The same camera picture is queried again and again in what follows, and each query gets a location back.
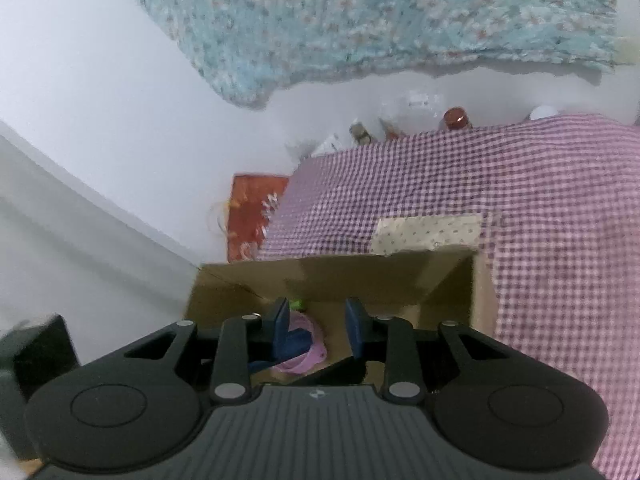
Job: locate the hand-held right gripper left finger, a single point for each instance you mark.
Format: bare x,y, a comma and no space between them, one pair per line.
277,325

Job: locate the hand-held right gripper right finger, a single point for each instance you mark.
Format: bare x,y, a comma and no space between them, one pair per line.
356,329

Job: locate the green lip balm tube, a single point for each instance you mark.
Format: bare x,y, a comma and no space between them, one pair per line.
296,304

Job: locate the cardboard box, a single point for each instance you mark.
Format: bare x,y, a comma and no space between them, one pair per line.
390,275

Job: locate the red bag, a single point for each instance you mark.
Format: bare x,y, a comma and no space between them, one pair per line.
250,220

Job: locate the white paper packet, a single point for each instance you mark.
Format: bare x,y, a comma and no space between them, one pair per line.
327,145

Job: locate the small glass jar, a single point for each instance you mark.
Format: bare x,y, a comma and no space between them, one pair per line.
361,132

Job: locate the purple checkered tablecloth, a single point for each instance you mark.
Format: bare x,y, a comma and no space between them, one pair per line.
550,235

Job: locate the red cap bottle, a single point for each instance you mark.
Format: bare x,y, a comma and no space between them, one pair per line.
456,119

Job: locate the white round object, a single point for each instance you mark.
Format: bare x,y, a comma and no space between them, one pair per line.
544,112

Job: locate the teal floral hanging cloth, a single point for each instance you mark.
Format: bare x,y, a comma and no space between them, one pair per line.
350,20

